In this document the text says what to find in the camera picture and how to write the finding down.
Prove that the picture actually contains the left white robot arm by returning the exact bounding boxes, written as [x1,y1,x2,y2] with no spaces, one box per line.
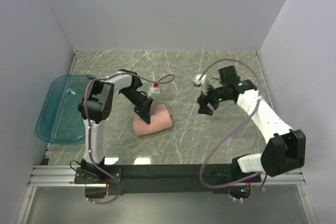
[78,69,153,183]

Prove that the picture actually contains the teal plastic tray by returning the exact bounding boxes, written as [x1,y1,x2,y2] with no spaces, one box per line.
[36,74,95,145]

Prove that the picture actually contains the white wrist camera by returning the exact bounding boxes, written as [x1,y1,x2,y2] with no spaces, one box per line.
[193,73,207,87]
[148,83,161,97]

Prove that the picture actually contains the pink towel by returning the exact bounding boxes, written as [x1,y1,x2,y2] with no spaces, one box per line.
[133,104,173,136]

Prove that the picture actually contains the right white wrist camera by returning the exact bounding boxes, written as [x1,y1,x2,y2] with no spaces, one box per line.
[193,73,207,87]

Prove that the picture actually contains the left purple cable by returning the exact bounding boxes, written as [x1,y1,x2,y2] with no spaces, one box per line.
[85,73,175,205]

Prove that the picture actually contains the black base bar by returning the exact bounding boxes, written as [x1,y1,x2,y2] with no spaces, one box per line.
[74,164,261,196]

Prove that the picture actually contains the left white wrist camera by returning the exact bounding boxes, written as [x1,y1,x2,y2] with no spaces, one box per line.
[148,83,161,97]

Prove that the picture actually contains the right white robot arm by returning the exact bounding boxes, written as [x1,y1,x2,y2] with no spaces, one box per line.
[193,66,306,182]

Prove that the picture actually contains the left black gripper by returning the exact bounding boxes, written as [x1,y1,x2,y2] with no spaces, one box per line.
[121,87,154,125]

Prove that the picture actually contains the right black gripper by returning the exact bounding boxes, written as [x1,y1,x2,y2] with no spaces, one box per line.
[196,82,227,116]

